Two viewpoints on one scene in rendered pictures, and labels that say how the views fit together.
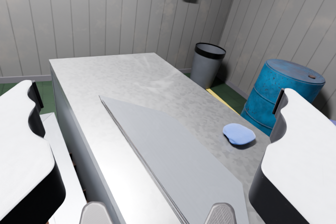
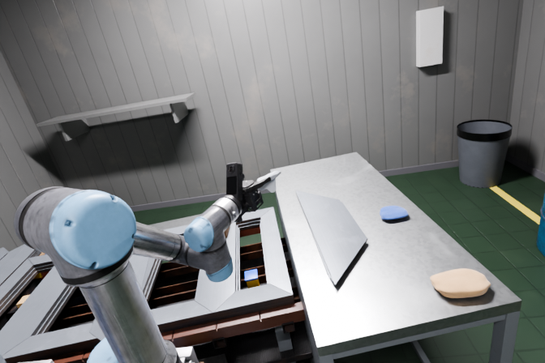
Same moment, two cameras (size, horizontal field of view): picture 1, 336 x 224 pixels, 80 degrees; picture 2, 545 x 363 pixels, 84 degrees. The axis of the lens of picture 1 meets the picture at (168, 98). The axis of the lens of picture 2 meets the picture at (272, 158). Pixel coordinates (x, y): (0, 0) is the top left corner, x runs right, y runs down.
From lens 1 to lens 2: 0.93 m
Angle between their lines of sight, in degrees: 37
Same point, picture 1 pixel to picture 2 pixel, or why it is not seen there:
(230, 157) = (375, 227)
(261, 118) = not seen: outside the picture
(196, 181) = (335, 234)
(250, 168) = (388, 234)
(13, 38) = (255, 154)
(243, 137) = (392, 214)
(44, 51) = (278, 161)
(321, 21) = not seen: outside the picture
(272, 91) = not seen: outside the picture
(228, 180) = (358, 236)
